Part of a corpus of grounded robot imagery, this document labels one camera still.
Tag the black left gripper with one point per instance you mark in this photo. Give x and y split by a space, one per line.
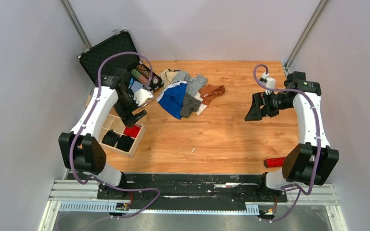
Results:
127 117

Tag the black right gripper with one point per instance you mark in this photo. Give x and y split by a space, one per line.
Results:
255 113

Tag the red underwear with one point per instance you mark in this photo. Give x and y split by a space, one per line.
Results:
132 132

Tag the black pinstriped underwear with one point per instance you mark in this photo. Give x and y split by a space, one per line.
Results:
111 138

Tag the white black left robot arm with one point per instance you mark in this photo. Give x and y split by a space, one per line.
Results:
80 148

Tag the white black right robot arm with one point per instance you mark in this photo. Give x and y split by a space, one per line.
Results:
310 162

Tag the rolled black underwear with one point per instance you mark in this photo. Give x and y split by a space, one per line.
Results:
125 143

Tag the blue underwear white waistband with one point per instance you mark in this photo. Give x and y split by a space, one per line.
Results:
171 98

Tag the brown underwear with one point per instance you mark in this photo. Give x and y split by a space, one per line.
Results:
210 92

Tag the beige underwear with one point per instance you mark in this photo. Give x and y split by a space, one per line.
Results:
167 76

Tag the grey-green underwear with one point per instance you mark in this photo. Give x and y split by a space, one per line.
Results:
190 105

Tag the grey striped underwear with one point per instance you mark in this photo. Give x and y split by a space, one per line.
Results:
194 84

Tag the wooden compartment tray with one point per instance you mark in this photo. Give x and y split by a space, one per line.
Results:
114 123

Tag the red glitter lint roller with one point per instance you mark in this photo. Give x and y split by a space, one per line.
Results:
274 162

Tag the black aluminium poker chip case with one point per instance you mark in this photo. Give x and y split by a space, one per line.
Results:
122 41

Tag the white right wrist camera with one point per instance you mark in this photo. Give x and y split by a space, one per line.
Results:
268 82

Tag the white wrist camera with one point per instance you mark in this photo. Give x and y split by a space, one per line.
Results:
143 97
268 82

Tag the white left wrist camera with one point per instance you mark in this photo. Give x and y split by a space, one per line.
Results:
143 97

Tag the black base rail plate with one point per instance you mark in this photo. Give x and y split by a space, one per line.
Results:
181 194

